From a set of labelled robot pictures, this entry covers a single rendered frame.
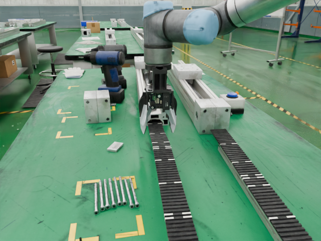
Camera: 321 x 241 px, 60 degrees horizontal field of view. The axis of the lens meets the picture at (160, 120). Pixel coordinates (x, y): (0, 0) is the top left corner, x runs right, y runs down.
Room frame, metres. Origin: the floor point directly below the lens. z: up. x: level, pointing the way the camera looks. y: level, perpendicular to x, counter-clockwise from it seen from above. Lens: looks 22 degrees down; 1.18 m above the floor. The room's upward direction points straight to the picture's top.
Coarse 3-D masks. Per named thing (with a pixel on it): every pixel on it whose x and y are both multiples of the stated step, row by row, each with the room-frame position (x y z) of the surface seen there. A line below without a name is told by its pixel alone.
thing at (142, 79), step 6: (138, 72) 1.40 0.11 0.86; (138, 78) 1.27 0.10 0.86; (144, 78) 1.41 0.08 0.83; (138, 84) 1.17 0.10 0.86; (144, 84) 1.32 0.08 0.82; (138, 90) 1.15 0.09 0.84; (144, 90) 1.07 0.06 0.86; (138, 96) 1.17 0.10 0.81; (150, 114) 0.92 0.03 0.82; (156, 114) 0.92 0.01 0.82; (162, 114) 0.92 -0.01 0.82; (162, 120) 0.92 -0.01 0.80; (168, 120) 0.92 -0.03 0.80
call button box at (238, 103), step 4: (220, 96) 1.09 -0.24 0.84; (224, 96) 1.08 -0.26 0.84; (240, 96) 1.08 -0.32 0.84; (228, 100) 1.03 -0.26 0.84; (232, 100) 1.03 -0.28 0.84; (236, 100) 1.03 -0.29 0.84; (240, 100) 1.03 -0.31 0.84; (244, 100) 1.04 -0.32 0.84; (232, 104) 1.03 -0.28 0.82; (236, 104) 1.03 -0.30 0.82; (240, 104) 1.03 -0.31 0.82; (244, 104) 1.04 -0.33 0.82; (232, 108) 1.03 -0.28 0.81; (236, 108) 1.03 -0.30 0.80; (240, 108) 1.04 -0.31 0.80; (232, 112) 1.03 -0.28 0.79; (236, 112) 1.03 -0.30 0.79; (240, 112) 1.03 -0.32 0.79
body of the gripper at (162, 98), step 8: (152, 72) 0.72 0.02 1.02; (160, 72) 0.70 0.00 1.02; (152, 80) 0.72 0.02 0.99; (160, 80) 0.70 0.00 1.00; (144, 88) 0.77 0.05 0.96; (152, 88) 0.72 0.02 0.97; (160, 88) 0.70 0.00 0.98; (168, 88) 0.73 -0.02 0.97; (152, 96) 0.72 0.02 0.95; (160, 96) 0.71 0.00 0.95; (168, 96) 0.71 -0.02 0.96; (152, 104) 0.71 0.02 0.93; (160, 104) 0.72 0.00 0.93; (168, 104) 0.71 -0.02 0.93
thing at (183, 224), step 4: (176, 220) 0.40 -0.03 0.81; (180, 220) 0.40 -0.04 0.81; (184, 220) 0.40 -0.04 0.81; (188, 220) 0.40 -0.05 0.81; (192, 220) 0.40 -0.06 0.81; (168, 224) 0.40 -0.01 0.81; (172, 224) 0.40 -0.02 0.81; (176, 224) 0.40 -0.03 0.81; (180, 224) 0.39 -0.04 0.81; (184, 224) 0.39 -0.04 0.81; (188, 224) 0.39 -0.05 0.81; (192, 224) 0.39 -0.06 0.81; (168, 228) 0.39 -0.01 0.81; (172, 228) 0.39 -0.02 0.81; (176, 228) 0.39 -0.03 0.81; (180, 228) 0.39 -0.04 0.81
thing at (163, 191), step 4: (160, 188) 0.50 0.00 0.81; (164, 188) 0.50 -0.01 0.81; (168, 188) 0.50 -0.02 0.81; (172, 188) 0.50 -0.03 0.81; (176, 188) 0.50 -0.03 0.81; (180, 188) 0.50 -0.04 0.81; (160, 192) 0.49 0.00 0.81; (164, 192) 0.49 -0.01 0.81; (168, 192) 0.49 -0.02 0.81; (172, 192) 0.49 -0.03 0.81; (176, 192) 0.49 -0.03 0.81; (180, 192) 0.49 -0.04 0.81
